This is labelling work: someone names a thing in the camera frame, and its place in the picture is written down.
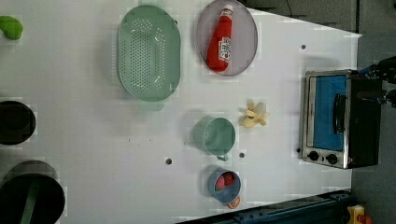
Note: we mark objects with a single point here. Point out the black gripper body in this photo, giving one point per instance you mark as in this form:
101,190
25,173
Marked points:
382,71

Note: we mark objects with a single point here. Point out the black toaster oven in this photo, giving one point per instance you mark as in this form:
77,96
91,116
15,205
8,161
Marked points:
341,119

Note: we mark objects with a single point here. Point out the yellow red emergency button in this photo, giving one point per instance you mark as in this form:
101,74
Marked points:
357,215

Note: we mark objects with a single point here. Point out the red ketchup bottle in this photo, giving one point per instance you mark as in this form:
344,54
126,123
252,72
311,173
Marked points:
220,47

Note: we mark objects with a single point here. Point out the green cup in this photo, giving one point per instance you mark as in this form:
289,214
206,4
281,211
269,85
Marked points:
215,136

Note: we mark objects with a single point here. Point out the red toy strawberry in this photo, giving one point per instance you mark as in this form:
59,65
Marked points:
228,178

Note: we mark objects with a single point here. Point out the blue cup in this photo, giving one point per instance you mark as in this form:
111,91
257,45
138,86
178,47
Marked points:
229,193

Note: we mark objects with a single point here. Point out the pink toy fruit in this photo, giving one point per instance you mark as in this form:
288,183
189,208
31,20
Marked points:
220,184

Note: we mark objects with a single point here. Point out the orange slice toy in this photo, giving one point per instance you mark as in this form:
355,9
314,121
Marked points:
235,203

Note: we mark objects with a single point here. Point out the green oval colander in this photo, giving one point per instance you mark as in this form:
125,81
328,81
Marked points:
149,53

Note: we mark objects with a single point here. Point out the small black round container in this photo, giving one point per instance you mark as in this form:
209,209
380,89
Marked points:
17,123

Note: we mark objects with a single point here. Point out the green toy pepper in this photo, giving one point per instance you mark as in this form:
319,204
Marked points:
11,27

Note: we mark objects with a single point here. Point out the large black round container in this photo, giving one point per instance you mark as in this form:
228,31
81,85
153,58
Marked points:
31,194

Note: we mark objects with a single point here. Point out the blue metal frame rail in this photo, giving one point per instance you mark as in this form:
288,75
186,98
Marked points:
327,208

